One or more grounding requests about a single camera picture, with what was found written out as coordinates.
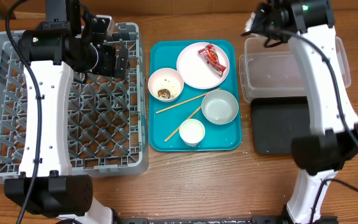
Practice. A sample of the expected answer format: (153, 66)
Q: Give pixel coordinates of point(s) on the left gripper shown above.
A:
(107, 68)

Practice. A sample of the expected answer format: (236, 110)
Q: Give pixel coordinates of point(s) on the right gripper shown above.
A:
(258, 23)

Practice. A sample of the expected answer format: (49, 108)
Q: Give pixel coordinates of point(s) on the red snack wrapper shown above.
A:
(209, 55)

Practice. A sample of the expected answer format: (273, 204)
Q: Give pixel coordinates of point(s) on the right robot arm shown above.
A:
(308, 28)

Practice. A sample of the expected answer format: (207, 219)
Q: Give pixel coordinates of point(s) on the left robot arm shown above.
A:
(71, 40)

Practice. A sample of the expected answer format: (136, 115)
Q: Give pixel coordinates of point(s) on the clear plastic bin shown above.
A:
(268, 72)

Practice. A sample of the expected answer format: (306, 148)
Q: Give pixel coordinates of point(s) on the grey plastic dish rack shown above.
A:
(107, 126)

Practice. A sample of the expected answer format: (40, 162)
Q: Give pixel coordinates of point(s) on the large white plate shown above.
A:
(195, 72)

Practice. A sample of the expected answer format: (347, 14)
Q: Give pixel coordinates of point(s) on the teal plastic tray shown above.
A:
(224, 137)

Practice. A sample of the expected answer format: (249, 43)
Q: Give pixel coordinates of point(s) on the upper wooden chopstick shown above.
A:
(186, 101)

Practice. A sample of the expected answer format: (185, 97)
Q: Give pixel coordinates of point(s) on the black tray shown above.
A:
(277, 121)

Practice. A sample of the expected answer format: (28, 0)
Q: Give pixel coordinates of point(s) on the grey bowl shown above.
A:
(220, 107)

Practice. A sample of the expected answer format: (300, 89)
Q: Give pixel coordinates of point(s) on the small white cup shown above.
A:
(192, 132)

